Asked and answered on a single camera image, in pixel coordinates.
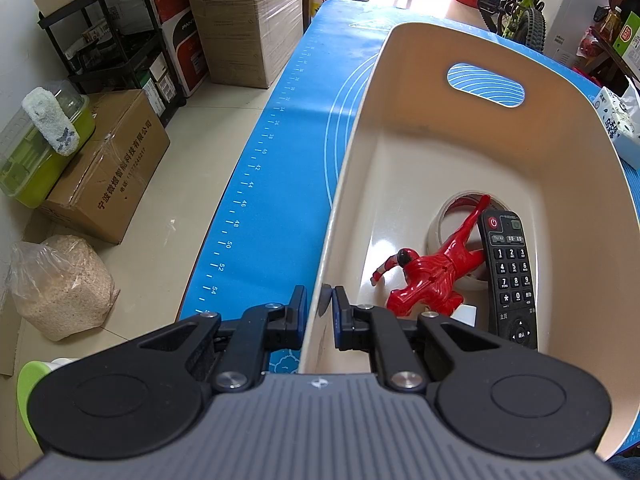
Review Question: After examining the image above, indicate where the floor cardboard box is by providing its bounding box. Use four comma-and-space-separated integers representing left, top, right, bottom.
39, 90, 170, 245

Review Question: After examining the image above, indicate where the bag of grain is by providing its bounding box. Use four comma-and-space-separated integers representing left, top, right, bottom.
8, 235, 119, 341

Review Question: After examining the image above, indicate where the green lidded food container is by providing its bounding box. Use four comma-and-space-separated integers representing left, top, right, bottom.
1, 80, 96, 209

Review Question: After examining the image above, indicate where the blue silicone baking mat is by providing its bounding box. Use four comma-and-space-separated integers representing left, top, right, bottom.
177, 0, 640, 376

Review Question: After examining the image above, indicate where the white charger plug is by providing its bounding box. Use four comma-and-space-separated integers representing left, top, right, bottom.
451, 304, 477, 327

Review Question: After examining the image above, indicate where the black remote control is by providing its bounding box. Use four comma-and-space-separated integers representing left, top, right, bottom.
477, 208, 538, 350

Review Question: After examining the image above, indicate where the tissue box with tissue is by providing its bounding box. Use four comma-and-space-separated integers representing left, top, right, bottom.
593, 81, 640, 171

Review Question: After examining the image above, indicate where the green black bicycle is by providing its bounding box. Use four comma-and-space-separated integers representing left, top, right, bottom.
476, 0, 547, 53

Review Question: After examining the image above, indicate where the red action figure toy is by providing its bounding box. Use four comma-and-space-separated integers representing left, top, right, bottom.
370, 194, 491, 318

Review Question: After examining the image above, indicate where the white refrigerator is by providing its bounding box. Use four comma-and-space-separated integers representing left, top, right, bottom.
541, 0, 637, 68

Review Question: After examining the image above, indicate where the beige plastic storage bin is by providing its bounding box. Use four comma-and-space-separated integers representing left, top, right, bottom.
316, 23, 639, 458

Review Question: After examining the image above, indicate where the grey tape roll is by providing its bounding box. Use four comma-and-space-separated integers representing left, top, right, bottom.
424, 191, 488, 292

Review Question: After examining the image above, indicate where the large lower cardboard box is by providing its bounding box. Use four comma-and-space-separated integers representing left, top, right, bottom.
189, 0, 303, 89

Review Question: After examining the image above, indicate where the black metal shelf rack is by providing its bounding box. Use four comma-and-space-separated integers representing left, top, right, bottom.
35, 0, 186, 125

